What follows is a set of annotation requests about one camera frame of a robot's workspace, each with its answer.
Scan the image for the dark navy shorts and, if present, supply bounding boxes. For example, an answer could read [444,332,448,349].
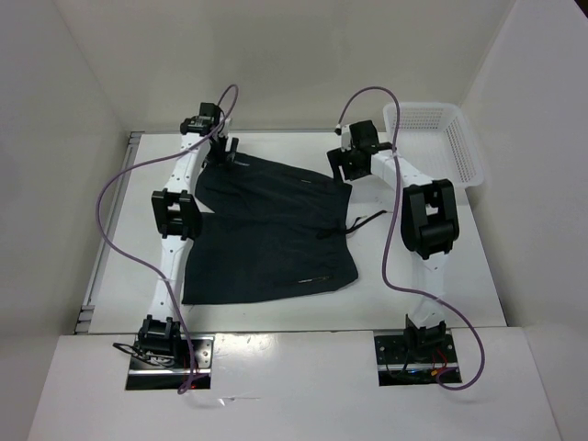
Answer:
[182,153,358,305]

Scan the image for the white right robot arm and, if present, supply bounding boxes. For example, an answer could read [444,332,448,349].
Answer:
[327,120,459,361]

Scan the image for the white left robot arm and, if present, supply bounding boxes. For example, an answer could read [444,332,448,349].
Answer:
[134,103,238,368]

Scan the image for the white plastic perforated basket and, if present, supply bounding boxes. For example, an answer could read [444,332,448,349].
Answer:
[383,102,484,188]

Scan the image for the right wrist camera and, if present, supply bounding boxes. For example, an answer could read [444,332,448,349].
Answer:
[334,124,353,151]

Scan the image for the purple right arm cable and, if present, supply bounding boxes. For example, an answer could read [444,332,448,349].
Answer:
[335,85,486,391]

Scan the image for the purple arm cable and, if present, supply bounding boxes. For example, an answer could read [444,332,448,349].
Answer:
[335,85,486,391]
[96,84,241,395]

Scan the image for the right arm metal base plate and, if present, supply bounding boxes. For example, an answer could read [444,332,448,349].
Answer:
[373,331,462,387]

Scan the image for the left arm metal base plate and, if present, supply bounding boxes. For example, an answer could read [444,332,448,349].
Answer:
[119,334,215,391]

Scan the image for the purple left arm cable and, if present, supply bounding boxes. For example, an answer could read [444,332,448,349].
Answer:
[96,84,241,395]

